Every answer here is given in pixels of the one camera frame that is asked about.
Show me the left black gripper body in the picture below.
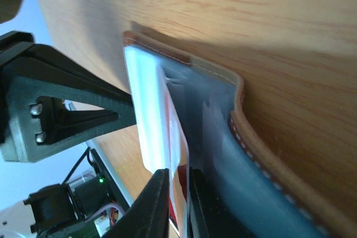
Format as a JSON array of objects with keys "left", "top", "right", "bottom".
[{"left": 1, "top": 31, "right": 35, "bottom": 62}]

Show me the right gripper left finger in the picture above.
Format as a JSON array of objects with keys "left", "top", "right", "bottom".
[{"left": 103, "top": 169, "right": 170, "bottom": 238}]

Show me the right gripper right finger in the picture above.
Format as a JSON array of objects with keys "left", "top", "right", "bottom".
[{"left": 189, "top": 168, "right": 251, "bottom": 237}]

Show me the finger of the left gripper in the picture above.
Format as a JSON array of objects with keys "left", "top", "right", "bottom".
[{"left": 1, "top": 42, "right": 136, "bottom": 162}]

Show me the brown leather card holder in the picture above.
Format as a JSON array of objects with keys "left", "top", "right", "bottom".
[{"left": 123, "top": 31, "right": 356, "bottom": 237}]

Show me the red VIP card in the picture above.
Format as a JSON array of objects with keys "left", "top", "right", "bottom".
[{"left": 157, "top": 67, "right": 189, "bottom": 237}]

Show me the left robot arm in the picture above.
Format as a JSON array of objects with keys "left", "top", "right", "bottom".
[{"left": 1, "top": 31, "right": 136, "bottom": 237}]

